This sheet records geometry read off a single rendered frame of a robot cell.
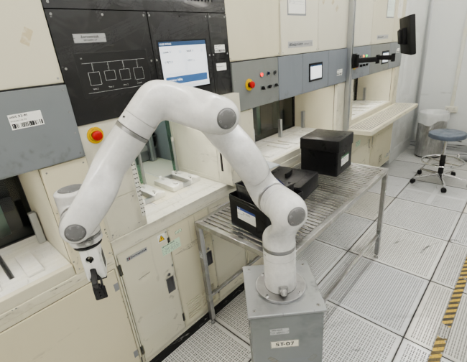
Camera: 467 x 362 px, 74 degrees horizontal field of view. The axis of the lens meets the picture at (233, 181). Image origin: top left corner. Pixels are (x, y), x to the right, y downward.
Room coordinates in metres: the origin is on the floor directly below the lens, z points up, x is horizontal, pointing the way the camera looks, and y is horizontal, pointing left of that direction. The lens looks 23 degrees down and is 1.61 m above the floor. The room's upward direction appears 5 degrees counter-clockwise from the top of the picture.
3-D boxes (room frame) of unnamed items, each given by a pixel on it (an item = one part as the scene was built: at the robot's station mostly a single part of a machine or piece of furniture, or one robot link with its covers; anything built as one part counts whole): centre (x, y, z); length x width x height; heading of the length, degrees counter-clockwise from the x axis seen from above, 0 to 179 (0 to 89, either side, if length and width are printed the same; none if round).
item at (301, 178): (1.81, -0.35, 0.83); 0.29 x 0.29 x 0.13; 52
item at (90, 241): (0.74, 0.42, 1.18); 0.09 x 0.08 x 0.03; 20
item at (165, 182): (1.84, 0.36, 0.89); 0.22 x 0.21 x 0.04; 45
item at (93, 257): (0.74, 0.42, 1.12); 0.10 x 0.07 x 0.11; 20
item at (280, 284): (0.95, -0.14, 0.85); 0.19 x 0.19 x 0.18
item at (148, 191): (1.65, 0.55, 0.89); 0.22 x 0.21 x 0.04; 45
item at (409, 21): (2.69, -1.34, 1.57); 0.53 x 0.40 x 0.36; 45
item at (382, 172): (1.76, -0.43, 0.38); 1.30 x 0.60 x 0.76; 135
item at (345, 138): (2.14, -0.70, 0.89); 0.29 x 0.29 x 0.25; 49
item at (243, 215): (1.44, -0.16, 0.85); 0.28 x 0.28 x 0.17; 37
